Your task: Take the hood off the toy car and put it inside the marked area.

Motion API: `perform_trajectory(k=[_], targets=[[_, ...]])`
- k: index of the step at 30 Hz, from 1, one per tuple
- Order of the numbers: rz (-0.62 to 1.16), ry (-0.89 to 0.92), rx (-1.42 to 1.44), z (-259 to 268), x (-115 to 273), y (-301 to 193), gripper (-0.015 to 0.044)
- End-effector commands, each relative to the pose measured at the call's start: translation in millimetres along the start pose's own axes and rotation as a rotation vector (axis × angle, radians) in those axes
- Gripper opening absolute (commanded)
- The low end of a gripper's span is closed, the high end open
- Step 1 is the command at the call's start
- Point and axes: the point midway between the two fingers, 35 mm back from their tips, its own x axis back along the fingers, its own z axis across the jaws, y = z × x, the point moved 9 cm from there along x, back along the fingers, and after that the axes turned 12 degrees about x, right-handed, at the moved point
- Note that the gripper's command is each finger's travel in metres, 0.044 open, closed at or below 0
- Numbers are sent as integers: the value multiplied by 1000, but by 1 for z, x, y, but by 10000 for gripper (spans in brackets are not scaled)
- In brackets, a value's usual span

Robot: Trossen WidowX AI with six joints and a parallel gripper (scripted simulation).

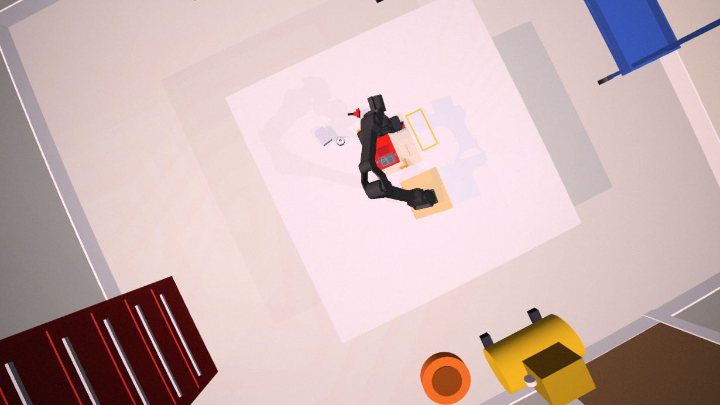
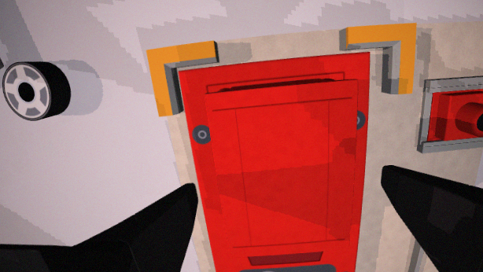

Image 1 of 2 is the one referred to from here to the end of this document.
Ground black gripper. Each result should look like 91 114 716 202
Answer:
357 116 403 145

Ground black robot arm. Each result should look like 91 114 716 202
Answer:
358 94 438 210

